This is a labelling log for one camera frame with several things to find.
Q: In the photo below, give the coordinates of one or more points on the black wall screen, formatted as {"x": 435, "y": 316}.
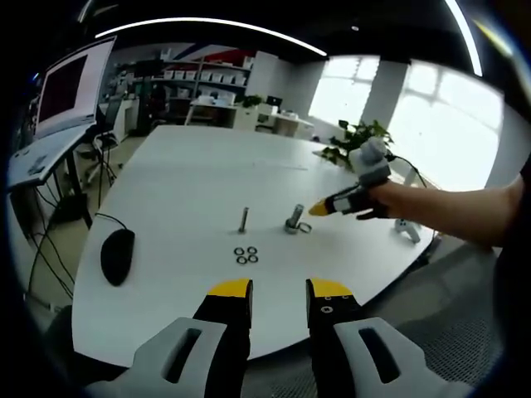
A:
{"x": 147, "y": 67}

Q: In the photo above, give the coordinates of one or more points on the white trestle desk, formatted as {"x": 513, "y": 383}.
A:
{"x": 211, "y": 103}

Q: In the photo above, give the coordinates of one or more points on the green potted plant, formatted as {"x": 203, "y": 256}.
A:
{"x": 365, "y": 132}

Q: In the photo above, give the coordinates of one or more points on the small black laptop screen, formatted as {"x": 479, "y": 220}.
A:
{"x": 272, "y": 100}

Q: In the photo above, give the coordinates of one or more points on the thin threaded metal stud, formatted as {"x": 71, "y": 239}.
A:
{"x": 244, "y": 219}

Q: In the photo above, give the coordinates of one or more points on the person's right hand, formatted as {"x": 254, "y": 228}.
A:
{"x": 390, "y": 199}

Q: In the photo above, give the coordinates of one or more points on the thick threaded metal stud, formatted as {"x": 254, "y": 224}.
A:
{"x": 296, "y": 215}

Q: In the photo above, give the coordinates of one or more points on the small green plant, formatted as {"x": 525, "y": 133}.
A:
{"x": 251, "y": 100}

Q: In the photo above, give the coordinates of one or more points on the ceiling light strip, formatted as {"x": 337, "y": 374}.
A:
{"x": 207, "y": 19}
{"x": 465, "y": 33}

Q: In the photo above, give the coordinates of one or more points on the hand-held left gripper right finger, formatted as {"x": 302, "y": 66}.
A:
{"x": 332, "y": 309}

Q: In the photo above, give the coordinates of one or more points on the shelf with white bins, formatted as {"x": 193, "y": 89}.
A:
{"x": 207, "y": 76}

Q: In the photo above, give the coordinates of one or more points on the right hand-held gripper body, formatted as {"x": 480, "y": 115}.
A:
{"x": 371, "y": 168}

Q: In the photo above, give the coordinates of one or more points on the black computer mouse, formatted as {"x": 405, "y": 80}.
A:
{"x": 118, "y": 257}

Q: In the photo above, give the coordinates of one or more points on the white handheld controller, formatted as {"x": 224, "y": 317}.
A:
{"x": 404, "y": 226}

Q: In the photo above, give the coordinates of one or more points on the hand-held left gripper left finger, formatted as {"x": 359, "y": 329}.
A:
{"x": 224, "y": 311}

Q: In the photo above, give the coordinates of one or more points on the grey mesh office chair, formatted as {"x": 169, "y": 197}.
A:
{"x": 456, "y": 331}

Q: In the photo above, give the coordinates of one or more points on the low white desk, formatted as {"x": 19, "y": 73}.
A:
{"x": 290, "y": 122}

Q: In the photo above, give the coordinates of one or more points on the small metal washer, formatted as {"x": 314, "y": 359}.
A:
{"x": 235, "y": 251}
{"x": 237, "y": 260}
{"x": 249, "y": 260}
{"x": 247, "y": 250}

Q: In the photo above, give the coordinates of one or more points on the grey side desk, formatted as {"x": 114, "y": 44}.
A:
{"x": 50, "y": 153}

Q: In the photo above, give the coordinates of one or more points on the large computer monitor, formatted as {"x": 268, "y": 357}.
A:
{"x": 68, "y": 91}

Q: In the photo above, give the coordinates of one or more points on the large metal washer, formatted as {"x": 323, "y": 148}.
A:
{"x": 310, "y": 227}
{"x": 290, "y": 229}

